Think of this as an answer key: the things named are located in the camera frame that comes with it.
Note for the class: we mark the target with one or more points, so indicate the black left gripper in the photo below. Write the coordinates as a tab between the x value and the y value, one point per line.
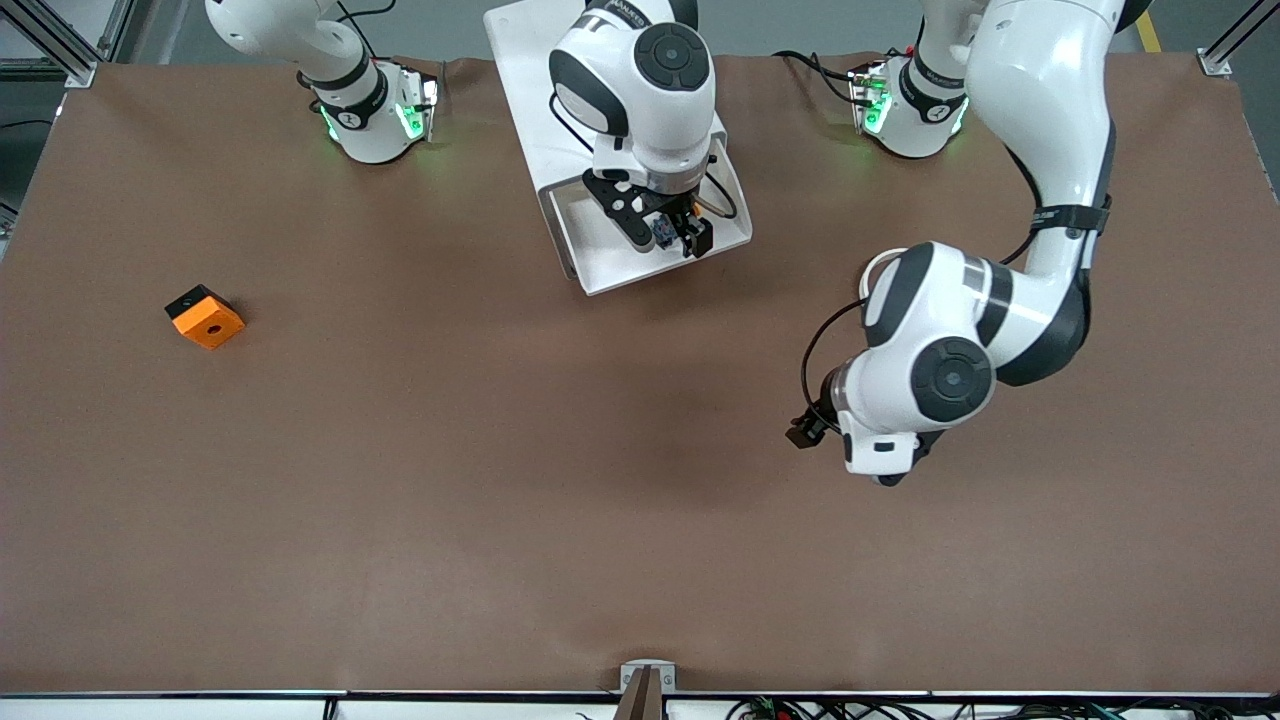
829	389

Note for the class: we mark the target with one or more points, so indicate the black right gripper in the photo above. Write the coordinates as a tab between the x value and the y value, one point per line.
681	213

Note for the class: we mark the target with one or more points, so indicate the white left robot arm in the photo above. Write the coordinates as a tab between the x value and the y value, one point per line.
1050	100

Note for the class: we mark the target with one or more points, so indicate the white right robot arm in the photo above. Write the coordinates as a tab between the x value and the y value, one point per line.
640	110

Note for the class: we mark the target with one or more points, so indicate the white drawer cabinet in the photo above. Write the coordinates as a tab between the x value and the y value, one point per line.
520	80

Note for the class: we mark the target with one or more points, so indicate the brown table mat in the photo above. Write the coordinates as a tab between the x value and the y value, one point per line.
600	500

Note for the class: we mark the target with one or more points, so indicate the orange and black box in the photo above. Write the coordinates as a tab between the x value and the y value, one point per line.
210	325

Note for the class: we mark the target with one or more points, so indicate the grey metal bracket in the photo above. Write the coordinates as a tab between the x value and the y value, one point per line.
630	675

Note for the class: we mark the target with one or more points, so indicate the thin aluminium frame profile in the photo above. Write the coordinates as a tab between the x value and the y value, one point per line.
1218	62

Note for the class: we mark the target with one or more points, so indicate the aluminium frame profile with foot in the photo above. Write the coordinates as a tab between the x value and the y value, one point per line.
80	72

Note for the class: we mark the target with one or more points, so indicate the white table edge rail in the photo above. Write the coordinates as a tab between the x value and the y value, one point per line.
150	710

